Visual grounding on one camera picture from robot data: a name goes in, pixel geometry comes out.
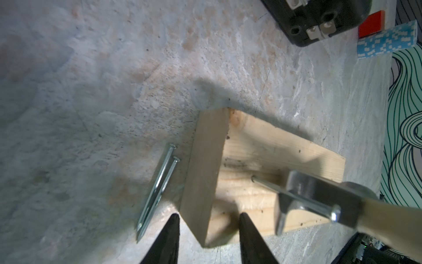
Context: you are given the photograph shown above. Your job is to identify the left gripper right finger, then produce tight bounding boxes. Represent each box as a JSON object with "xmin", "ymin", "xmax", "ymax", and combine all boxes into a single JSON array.
[{"xmin": 238, "ymin": 212, "xmax": 278, "ymax": 264}]

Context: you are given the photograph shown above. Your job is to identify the black hard case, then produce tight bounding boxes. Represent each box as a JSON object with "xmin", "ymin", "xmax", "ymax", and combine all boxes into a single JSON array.
[{"xmin": 262, "ymin": 0, "xmax": 372, "ymax": 47}]

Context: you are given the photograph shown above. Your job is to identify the steel nail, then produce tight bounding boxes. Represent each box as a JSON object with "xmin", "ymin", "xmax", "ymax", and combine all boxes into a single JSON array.
[
  {"xmin": 136, "ymin": 144, "xmax": 177, "ymax": 232},
  {"xmin": 251, "ymin": 176, "xmax": 341, "ymax": 222},
  {"xmin": 136, "ymin": 156, "xmax": 180, "ymax": 243}
]

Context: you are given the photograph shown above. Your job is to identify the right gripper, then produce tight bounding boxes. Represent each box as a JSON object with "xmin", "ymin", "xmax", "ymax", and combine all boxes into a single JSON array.
[{"xmin": 331, "ymin": 233, "xmax": 412, "ymax": 264}]

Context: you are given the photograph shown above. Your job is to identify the wooden block with nails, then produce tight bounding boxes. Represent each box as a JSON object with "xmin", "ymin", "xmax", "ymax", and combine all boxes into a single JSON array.
[{"xmin": 180, "ymin": 108, "xmax": 346, "ymax": 248}]

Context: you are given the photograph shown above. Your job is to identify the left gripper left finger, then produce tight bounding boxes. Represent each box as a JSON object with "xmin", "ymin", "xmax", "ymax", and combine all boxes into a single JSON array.
[{"xmin": 140, "ymin": 213, "xmax": 180, "ymax": 264}]

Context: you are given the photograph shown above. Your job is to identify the wooden handle claw hammer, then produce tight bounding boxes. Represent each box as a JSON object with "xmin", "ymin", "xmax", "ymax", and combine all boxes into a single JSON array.
[{"xmin": 275, "ymin": 170, "xmax": 422, "ymax": 262}]

